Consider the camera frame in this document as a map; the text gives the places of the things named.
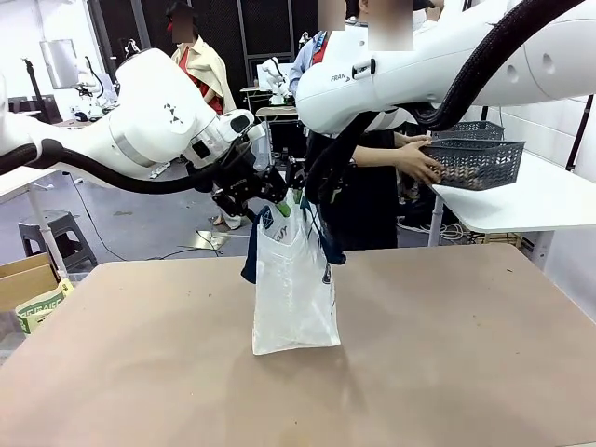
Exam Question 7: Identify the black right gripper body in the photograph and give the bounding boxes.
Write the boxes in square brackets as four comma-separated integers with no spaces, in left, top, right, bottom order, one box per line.
[305,160,356,207]

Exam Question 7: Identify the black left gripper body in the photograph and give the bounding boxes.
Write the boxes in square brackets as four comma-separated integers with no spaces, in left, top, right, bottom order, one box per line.
[211,162,264,221]

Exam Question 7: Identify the white plastic bag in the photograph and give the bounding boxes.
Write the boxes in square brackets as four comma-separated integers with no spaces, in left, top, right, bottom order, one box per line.
[240,187,348,358]

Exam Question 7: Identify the grey plastic basket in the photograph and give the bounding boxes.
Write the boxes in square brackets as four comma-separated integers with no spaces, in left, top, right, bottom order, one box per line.
[420,138,527,193]
[431,120,507,143]

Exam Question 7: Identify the person's right forearm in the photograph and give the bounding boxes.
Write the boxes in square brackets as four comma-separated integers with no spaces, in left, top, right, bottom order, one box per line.
[351,142,405,168]

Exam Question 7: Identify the person's right hand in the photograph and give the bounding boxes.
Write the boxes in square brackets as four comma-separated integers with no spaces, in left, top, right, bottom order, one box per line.
[395,141,444,186]

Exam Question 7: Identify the person in black clothes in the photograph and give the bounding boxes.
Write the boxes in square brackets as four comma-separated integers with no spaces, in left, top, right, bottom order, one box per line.
[305,0,443,252]

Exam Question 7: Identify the small brown background table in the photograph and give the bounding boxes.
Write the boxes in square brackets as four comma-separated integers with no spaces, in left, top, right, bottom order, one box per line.
[254,105,299,123]

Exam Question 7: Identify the person in blue shirt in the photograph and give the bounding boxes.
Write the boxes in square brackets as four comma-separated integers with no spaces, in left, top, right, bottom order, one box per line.
[287,28,332,100]

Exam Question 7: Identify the person in cream jacket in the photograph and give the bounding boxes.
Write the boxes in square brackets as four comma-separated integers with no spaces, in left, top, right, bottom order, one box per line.
[163,0,243,230]

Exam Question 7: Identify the grey plastic stool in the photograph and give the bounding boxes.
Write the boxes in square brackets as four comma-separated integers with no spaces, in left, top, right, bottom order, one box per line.
[17,210,100,274]

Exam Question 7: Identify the white side table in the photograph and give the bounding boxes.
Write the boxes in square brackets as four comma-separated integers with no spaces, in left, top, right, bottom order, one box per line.
[427,151,596,248]

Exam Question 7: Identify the white table with leg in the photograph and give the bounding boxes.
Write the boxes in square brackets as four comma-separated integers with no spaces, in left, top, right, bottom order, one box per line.
[0,165,71,285]

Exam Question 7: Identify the grey monitor on stand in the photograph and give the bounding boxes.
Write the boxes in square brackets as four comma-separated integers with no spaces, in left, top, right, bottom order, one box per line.
[38,38,79,90]

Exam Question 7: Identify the green and white carton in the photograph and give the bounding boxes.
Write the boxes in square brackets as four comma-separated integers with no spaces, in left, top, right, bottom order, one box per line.
[15,278,75,336]

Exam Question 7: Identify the brown cardboard box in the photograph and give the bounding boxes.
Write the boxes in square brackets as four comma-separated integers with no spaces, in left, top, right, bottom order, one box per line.
[0,252,61,314]

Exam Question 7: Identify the black left arm cable sleeve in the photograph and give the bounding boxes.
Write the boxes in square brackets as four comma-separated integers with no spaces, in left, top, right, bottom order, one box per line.
[0,142,224,195]

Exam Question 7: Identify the black arm cable sleeve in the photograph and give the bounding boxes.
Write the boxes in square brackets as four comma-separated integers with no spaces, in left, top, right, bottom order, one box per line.
[305,0,588,206]
[0,142,224,195]

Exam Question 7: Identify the white cables on floor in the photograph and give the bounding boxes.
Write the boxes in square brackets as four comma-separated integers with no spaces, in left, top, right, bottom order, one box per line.
[395,216,479,246]

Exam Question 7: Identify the black right arm cable sleeve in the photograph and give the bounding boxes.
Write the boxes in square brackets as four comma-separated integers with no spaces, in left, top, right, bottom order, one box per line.
[305,0,588,206]

